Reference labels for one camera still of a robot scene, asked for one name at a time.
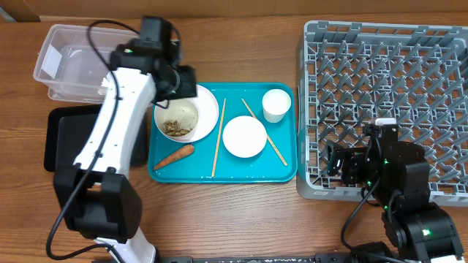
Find clear plastic waste bin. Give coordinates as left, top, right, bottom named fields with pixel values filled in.
left=33, top=23, right=163, bottom=108

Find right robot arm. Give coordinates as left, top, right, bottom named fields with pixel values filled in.
left=327, top=140, right=464, bottom=262

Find left wooden chopstick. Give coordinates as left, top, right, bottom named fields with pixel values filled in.
left=211, top=98, right=227, bottom=178

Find white plate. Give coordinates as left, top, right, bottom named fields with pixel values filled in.
left=175, top=85, right=219, bottom=142

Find right wooden chopstick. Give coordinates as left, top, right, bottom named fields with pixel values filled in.
left=241, top=98, right=288, bottom=167

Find black tray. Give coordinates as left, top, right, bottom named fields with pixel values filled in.
left=43, top=104, right=149, bottom=173

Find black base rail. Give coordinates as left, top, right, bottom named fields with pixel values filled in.
left=160, top=252, right=350, bottom=263

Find orange carrot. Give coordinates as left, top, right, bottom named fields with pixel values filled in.
left=154, top=145, right=195, bottom=170

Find white bowl with food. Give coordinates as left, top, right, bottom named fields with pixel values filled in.
left=154, top=99, right=199, bottom=141

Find wooden chopstick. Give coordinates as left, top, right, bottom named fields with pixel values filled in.
left=241, top=98, right=288, bottom=167
left=211, top=98, right=227, bottom=178

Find teal serving tray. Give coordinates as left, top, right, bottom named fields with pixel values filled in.
left=148, top=83, right=298, bottom=183

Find grey dishwasher rack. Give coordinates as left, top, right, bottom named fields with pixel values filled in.
left=296, top=20, right=467, bottom=207

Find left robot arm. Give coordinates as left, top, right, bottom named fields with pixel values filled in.
left=45, top=37, right=197, bottom=262

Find white paper cup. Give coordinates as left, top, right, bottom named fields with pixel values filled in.
left=262, top=89, right=292, bottom=123

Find white upturned bowl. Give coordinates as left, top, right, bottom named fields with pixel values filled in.
left=222, top=115, right=267, bottom=159

